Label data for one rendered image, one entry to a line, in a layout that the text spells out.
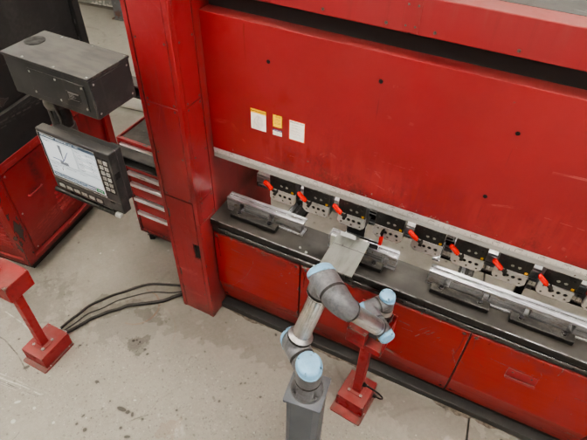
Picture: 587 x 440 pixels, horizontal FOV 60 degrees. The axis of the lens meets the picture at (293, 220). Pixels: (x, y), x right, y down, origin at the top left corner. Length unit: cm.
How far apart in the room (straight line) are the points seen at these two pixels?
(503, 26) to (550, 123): 40
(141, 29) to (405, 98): 116
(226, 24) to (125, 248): 231
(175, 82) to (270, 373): 190
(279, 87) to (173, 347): 193
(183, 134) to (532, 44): 156
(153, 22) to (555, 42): 154
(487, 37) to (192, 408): 254
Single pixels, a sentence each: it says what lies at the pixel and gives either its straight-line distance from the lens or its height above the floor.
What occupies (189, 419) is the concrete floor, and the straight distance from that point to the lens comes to 328.
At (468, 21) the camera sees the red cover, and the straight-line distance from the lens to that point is 196.
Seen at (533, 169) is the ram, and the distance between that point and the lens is 220.
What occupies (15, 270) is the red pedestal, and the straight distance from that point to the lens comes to 316.
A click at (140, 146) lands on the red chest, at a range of 347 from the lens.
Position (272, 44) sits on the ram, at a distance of 230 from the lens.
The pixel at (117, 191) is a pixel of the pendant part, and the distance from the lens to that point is 250.
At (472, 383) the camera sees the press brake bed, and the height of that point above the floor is 35.
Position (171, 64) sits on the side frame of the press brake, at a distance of 238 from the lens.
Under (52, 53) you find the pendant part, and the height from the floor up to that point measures 195.
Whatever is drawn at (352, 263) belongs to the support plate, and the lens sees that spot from 261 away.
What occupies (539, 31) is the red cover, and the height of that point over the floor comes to 226.
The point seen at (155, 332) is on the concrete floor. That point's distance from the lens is 363.
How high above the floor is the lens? 294
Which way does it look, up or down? 44 degrees down
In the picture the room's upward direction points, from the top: 2 degrees clockwise
